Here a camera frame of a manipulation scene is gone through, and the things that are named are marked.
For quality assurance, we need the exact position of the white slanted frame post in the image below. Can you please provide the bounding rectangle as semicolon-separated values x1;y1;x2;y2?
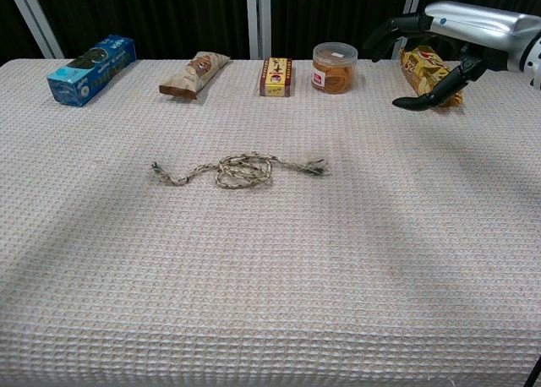
3;0;65;60

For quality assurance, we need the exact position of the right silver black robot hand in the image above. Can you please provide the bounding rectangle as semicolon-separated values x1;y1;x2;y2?
362;0;541;110

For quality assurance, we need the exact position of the blue rectangular box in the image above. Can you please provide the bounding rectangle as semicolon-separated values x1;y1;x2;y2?
46;34;137;108

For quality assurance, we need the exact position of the yellow red small box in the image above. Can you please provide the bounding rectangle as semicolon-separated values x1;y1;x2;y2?
259;57;293;98

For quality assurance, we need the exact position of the beige waffle tablecloth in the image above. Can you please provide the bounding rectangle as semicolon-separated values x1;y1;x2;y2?
0;58;541;387

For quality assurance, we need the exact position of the white upright frame post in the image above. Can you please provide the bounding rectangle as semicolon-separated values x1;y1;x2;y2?
245;0;272;61

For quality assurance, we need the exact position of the clear plastic cookie jar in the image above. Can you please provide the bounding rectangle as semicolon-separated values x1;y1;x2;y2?
311;41;359;95

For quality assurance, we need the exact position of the yellow brown snack bag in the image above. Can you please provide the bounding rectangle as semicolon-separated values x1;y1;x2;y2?
399;45;464;108

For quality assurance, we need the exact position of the brown white snack bag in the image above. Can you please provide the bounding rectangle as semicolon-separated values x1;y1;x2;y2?
158;51;232;101

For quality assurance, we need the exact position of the braided beige rope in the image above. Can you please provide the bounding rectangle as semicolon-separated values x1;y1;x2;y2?
150;151;331;189

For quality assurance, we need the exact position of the black curtain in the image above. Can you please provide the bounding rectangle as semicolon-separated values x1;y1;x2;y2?
0;0;541;67

